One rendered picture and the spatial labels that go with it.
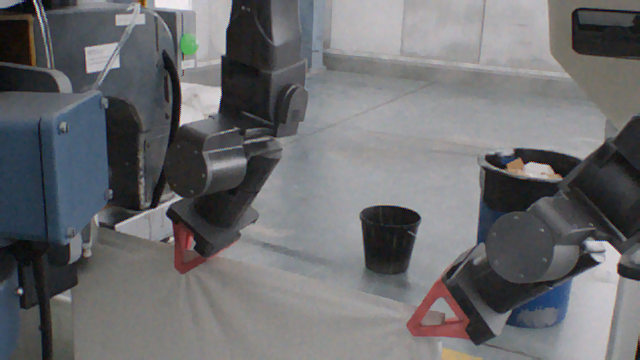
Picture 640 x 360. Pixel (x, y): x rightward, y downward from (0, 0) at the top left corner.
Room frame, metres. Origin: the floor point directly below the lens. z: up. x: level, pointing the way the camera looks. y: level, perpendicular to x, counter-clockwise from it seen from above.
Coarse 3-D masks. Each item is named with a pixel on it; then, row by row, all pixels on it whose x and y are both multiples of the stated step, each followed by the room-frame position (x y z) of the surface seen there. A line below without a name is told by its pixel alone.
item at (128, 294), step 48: (144, 240) 0.80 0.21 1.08; (96, 288) 0.84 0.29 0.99; (144, 288) 0.80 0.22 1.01; (192, 288) 0.77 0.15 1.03; (240, 288) 0.74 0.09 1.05; (288, 288) 0.71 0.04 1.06; (336, 288) 0.69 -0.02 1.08; (96, 336) 0.84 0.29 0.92; (144, 336) 0.80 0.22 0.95; (192, 336) 0.77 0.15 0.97; (240, 336) 0.74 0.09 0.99; (288, 336) 0.71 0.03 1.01; (336, 336) 0.69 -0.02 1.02; (384, 336) 0.67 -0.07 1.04
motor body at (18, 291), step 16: (0, 256) 0.53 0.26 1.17; (0, 272) 0.51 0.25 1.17; (16, 272) 0.52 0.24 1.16; (0, 288) 0.48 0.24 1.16; (16, 288) 0.51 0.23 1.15; (0, 304) 0.48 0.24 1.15; (16, 304) 0.51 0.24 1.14; (0, 320) 0.48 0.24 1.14; (16, 320) 0.51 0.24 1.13; (0, 336) 0.48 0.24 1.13; (16, 336) 0.50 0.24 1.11; (0, 352) 0.48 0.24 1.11
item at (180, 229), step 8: (176, 224) 0.75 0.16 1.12; (176, 232) 0.75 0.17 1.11; (184, 232) 0.76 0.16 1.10; (192, 232) 0.74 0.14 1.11; (176, 240) 0.76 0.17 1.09; (184, 240) 0.77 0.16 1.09; (176, 248) 0.77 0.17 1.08; (184, 248) 0.77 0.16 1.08; (224, 248) 0.74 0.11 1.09; (176, 256) 0.77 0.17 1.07; (200, 256) 0.74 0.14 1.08; (176, 264) 0.77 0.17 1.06; (184, 264) 0.76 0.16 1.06; (192, 264) 0.76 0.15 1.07; (184, 272) 0.77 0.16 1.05
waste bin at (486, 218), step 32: (480, 160) 2.83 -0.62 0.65; (512, 160) 3.05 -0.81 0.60; (544, 160) 3.05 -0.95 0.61; (576, 160) 2.94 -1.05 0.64; (480, 192) 2.87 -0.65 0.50; (512, 192) 2.65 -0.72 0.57; (544, 192) 2.61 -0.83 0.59; (480, 224) 2.82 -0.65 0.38; (512, 320) 2.66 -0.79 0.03; (544, 320) 2.65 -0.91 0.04
